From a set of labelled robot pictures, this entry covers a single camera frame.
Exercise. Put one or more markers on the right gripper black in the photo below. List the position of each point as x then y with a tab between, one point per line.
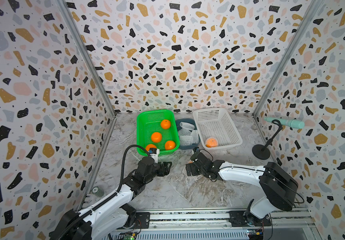
193	166

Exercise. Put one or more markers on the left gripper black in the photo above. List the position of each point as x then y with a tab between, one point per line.
167	168

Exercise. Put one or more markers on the white foam net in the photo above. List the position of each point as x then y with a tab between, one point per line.
187	126
195	137
184	132

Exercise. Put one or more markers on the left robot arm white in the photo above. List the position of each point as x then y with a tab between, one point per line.
113	211

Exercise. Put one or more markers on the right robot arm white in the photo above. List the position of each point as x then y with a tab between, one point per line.
279	187

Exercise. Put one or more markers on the dark teal plastic bin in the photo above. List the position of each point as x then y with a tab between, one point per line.
178	128

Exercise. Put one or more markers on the white plastic mesh basket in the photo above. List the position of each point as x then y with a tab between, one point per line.
216	122

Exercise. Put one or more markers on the black microphone stand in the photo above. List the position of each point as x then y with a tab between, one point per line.
261	151

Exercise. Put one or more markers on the green patterned tape roll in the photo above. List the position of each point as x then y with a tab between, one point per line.
98	192

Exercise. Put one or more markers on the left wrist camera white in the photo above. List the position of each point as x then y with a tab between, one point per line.
154	152

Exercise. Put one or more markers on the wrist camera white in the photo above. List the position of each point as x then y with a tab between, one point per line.
154	152
196	149

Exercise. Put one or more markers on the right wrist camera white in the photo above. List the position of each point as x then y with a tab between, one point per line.
196	149

